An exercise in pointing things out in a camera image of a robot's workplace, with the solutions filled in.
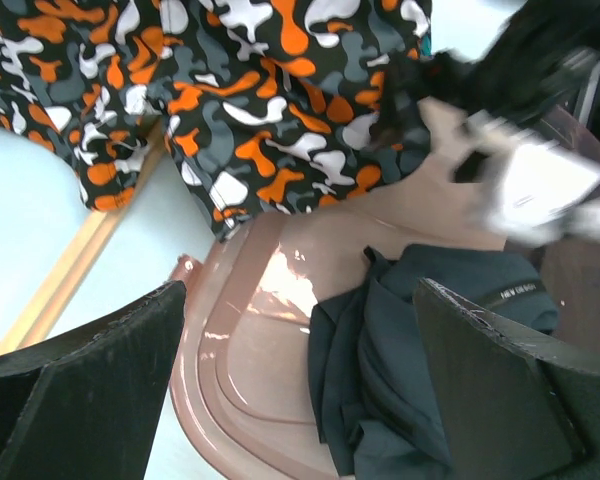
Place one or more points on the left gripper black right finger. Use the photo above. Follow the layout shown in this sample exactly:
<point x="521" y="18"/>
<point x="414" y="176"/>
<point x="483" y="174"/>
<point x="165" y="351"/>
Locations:
<point x="514" y="403"/>

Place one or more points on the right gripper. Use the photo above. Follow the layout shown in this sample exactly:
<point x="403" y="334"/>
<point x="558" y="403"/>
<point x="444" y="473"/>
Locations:
<point x="548" y="49"/>

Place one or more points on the translucent pink laundry basket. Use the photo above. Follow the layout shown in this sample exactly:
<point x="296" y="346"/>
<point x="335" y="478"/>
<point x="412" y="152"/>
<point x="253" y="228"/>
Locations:
<point x="240" y="382"/>

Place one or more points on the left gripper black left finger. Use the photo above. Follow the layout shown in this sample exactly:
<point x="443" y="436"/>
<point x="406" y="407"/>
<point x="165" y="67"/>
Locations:
<point x="86" y="404"/>

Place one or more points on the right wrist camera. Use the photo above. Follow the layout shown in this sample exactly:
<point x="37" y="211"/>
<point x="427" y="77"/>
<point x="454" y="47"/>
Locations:
<point x="535" y="185"/>

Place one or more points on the wooden clothes rack frame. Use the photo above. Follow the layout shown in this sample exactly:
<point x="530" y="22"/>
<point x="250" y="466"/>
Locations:
<point x="45" y="307"/>

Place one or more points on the orange black camouflage shorts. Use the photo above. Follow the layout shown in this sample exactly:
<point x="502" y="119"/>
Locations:
<point x="266" y="105"/>

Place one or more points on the dark navy shorts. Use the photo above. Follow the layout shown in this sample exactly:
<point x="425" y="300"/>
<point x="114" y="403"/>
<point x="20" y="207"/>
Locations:
<point x="370" y="388"/>

